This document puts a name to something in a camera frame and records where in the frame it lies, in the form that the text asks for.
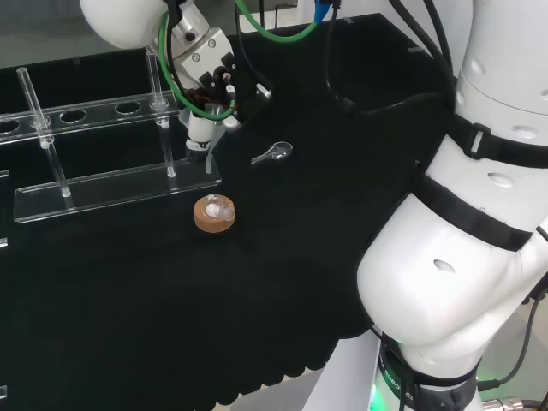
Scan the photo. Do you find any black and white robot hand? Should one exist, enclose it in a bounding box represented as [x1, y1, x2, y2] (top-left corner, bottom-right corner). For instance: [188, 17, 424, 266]
[170, 8, 246, 164]

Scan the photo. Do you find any black bench cloth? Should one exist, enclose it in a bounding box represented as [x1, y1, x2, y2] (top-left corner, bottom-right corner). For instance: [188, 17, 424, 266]
[0, 12, 455, 408]

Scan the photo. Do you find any black cable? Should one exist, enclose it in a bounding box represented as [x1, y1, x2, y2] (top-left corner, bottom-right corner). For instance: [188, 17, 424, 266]
[387, 0, 457, 82]
[323, 0, 456, 117]

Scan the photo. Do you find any brown cork ring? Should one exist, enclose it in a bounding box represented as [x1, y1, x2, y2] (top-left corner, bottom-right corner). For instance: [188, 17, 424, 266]
[193, 194, 237, 235]

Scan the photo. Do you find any green cable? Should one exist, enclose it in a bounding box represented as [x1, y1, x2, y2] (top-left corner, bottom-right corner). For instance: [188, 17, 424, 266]
[157, 0, 320, 120]

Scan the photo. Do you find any clear round-bottom flask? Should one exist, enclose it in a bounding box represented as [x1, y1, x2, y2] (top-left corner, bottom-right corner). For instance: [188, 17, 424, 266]
[200, 194, 238, 223]

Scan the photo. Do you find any clear funnel stand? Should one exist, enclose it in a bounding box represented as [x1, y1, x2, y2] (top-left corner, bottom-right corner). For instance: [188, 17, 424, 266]
[0, 50, 223, 224]

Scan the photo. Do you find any blue cable connector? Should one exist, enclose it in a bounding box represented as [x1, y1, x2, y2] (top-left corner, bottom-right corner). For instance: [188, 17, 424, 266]
[313, 0, 340, 23]

